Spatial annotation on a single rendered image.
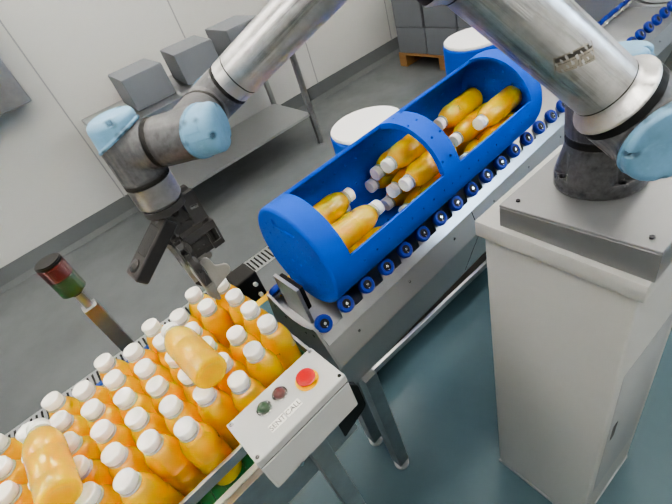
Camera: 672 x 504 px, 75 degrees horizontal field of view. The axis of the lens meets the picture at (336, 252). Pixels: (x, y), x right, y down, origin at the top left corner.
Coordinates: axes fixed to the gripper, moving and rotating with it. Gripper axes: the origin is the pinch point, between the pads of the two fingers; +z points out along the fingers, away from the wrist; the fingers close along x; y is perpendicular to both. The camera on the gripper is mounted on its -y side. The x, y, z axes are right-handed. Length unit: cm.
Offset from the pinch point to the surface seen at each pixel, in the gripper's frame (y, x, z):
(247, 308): 5.7, 3.2, 13.2
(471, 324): 95, 15, 122
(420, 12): 348, 238, 67
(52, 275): -21.0, 39.1, -1.4
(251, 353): -0.7, -8.1, 13.2
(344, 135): 79, 49, 18
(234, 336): -0.6, -1.0, 13.3
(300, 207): 26.8, 2.0, -0.8
